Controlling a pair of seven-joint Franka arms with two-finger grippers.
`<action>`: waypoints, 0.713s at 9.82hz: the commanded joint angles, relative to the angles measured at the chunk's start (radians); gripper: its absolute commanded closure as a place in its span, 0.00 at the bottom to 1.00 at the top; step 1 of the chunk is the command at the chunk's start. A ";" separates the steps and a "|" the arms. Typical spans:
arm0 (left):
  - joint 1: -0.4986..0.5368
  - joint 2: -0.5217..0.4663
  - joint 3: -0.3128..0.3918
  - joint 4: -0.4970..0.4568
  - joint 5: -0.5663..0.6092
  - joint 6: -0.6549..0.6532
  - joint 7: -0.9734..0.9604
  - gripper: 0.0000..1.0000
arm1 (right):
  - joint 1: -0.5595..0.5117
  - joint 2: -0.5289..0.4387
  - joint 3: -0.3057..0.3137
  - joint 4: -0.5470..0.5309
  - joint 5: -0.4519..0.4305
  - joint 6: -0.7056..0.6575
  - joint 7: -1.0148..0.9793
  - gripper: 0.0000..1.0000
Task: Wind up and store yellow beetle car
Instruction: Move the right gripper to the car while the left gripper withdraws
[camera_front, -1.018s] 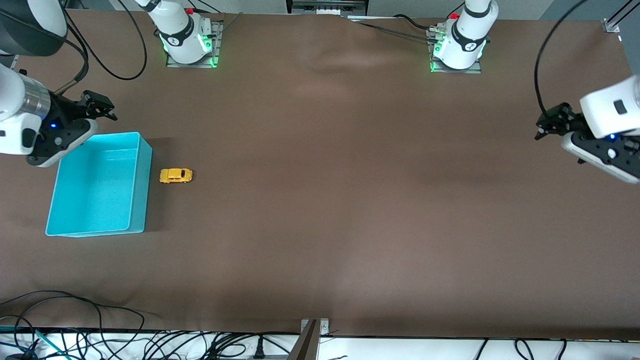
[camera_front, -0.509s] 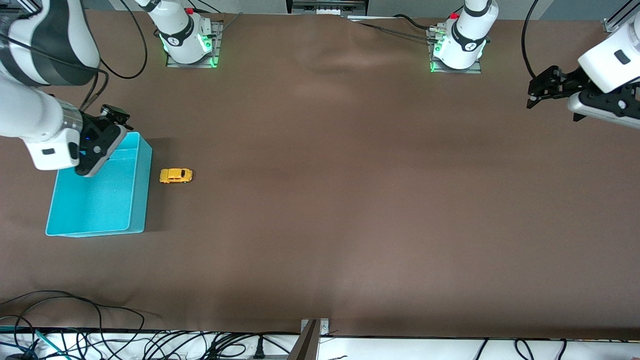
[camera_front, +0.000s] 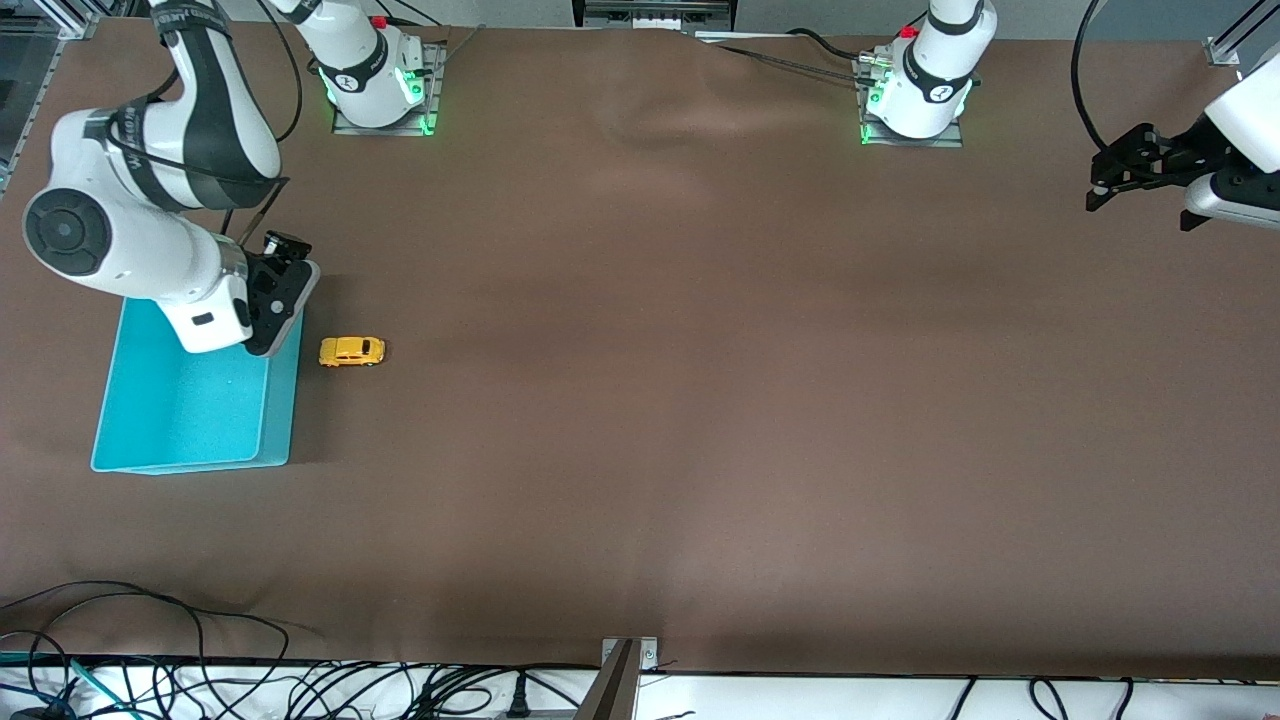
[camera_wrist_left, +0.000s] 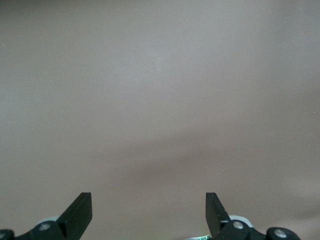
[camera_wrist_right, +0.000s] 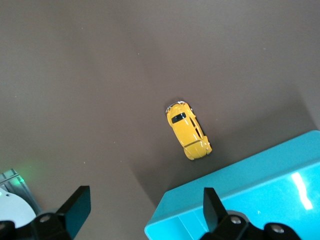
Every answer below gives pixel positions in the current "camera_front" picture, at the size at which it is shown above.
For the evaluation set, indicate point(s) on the aluminium frame corner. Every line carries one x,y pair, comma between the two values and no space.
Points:
1222,48

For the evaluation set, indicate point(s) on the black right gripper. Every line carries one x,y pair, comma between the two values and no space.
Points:
262,283

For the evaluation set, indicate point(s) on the aluminium profile bracket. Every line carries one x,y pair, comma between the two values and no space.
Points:
618,680

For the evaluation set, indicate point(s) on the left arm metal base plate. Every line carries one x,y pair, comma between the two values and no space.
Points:
950,140

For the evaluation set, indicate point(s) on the teal plastic bin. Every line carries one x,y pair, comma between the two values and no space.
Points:
190,420

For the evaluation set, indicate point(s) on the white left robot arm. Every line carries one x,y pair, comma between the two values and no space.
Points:
930,80

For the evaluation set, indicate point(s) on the black equipment box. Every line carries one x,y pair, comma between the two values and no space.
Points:
650,12

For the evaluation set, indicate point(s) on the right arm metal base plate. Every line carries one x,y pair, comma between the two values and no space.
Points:
437,90

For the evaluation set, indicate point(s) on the aluminium frame post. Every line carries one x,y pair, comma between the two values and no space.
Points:
60,12

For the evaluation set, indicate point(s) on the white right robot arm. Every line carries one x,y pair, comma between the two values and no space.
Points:
120,240

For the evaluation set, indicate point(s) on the black power plug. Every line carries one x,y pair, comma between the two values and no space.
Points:
519,695

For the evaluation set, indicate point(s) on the yellow beetle toy car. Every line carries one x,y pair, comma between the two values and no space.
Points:
352,351

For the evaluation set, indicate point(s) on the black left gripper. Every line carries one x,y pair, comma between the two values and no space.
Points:
1178,158

